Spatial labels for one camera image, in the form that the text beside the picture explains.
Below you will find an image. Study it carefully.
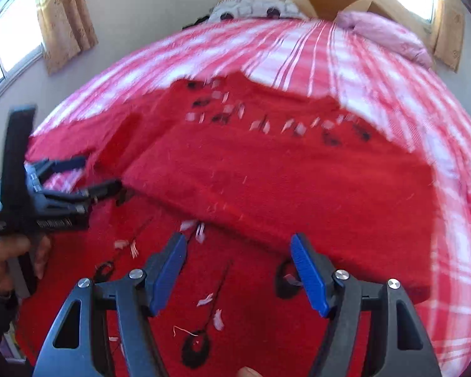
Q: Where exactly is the pink pillow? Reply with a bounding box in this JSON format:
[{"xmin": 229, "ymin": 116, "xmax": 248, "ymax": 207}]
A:
[{"xmin": 335, "ymin": 10, "xmax": 435, "ymax": 70}]

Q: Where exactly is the red knitted sweater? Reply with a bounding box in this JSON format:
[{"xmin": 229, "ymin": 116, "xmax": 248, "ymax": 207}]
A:
[{"xmin": 18, "ymin": 71, "xmax": 437, "ymax": 377}]

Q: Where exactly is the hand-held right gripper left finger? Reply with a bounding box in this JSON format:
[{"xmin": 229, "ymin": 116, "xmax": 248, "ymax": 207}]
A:
[{"xmin": 33, "ymin": 232, "xmax": 188, "ymax": 377}]

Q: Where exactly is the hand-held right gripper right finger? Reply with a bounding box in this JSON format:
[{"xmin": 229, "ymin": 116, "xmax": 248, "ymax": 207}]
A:
[{"xmin": 290, "ymin": 233, "xmax": 442, "ymax": 377}]

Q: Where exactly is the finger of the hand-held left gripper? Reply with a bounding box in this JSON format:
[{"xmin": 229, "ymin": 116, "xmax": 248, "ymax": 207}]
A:
[
  {"xmin": 33, "ymin": 156, "xmax": 88, "ymax": 183},
  {"xmin": 43, "ymin": 179, "xmax": 123, "ymax": 207}
]

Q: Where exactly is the beige patterned curtain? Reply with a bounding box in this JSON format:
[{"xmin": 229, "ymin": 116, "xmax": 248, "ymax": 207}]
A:
[
  {"xmin": 431, "ymin": 0, "xmax": 466, "ymax": 74},
  {"xmin": 33, "ymin": 0, "xmax": 100, "ymax": 76}
]

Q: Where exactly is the white patterned pillow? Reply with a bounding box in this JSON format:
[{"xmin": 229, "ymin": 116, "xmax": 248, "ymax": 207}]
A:
[{"xmin": 207, "ymin": 0, "xmax": 307, "ymax": 23}]

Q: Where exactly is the red plaid bedsheet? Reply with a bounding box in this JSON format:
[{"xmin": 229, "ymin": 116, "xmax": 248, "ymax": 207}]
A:
[{"xmin": 29, "ymin": 18, "xmax": 471, "ymax": 377}]

